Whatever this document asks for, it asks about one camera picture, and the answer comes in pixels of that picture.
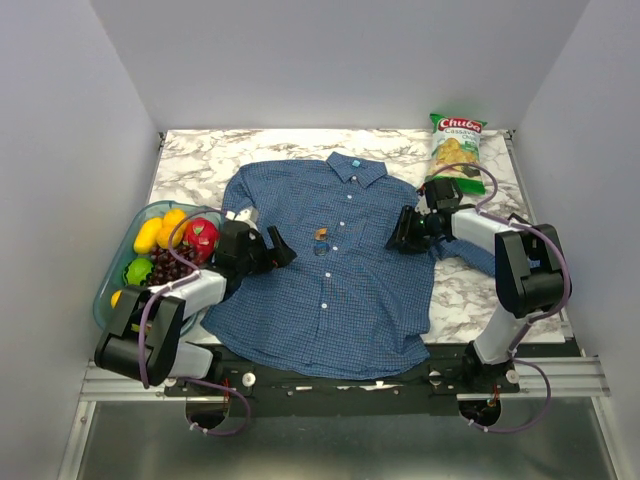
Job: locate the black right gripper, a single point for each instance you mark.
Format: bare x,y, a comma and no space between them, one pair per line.
403,228

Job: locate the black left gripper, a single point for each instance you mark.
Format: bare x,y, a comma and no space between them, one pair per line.
276,257

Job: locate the blue checked shirt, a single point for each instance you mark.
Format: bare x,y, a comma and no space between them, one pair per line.
360,311

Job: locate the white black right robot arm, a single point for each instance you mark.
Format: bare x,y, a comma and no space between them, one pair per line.
531,275

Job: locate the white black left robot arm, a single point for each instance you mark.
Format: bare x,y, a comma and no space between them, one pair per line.
143,339

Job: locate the green cassava chips bag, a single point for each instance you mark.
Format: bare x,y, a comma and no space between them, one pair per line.
455,151

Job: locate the orange fruit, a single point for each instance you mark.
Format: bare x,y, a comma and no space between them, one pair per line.
173,218
166,239

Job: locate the dark purple grapes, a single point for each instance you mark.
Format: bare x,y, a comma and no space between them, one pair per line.
166,268

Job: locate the yellow mango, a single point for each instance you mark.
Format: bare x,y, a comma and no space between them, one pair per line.
145,240

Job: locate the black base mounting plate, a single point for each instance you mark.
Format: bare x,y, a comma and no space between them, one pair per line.
253,381

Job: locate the teal plastic fruit basket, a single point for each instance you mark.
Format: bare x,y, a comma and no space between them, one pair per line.
113,279

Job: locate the yellow pear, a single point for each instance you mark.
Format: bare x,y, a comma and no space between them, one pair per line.
115,298

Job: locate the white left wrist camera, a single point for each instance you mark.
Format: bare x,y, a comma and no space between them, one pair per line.
248,215

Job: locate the aluminium frame rail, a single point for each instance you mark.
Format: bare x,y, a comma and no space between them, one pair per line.
567,377

